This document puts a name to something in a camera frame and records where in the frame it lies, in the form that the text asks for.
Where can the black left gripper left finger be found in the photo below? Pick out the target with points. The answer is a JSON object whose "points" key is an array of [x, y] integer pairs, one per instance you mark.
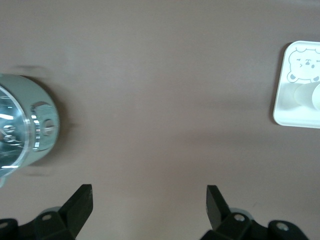
{"points": [[75, 215]]}

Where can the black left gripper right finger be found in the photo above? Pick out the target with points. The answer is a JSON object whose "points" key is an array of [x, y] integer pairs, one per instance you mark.
{"points": [[217, 212]]}

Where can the white IKEA cup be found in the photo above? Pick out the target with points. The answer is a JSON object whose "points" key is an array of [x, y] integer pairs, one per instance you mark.
{"points": [[307, 96]]}

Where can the sage green electric cooking pot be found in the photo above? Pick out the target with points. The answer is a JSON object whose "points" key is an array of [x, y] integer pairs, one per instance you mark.
{"points": [[47, 112]]}

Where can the cream tray with bear print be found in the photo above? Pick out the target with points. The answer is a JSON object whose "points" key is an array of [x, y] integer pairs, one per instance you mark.
{"points": [[297, 115]]}

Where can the brown table mat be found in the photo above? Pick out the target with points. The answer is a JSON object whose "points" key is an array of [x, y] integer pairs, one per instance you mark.
{"points": [[160, 100]]}

